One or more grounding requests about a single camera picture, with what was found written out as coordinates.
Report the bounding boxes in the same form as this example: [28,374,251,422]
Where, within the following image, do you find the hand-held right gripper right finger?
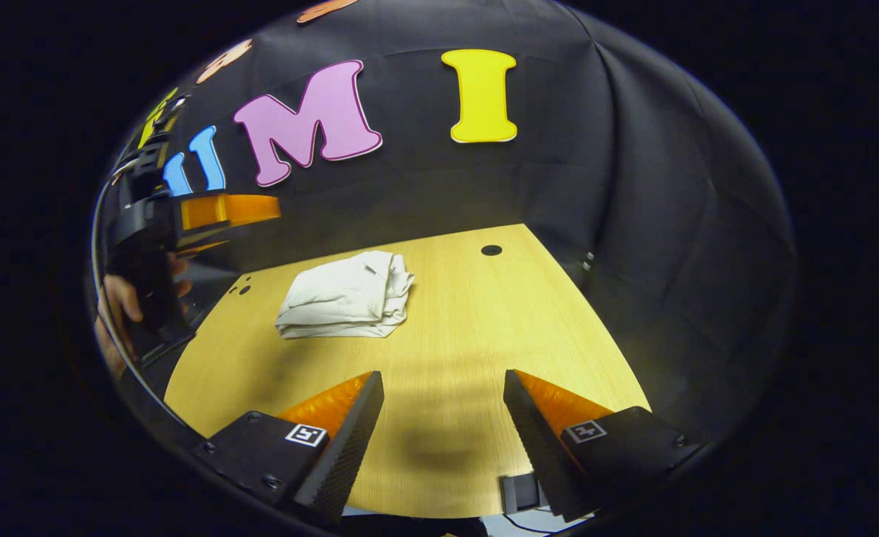
[503,369,705,523]

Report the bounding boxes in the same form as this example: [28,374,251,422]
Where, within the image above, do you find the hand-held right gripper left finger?
[197,371,385,524]

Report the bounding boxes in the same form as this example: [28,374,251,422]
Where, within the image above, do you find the white jeans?
[275,251,415,339]

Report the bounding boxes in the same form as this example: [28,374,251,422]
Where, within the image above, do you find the black backdrop cloth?
[111,0,797,442]

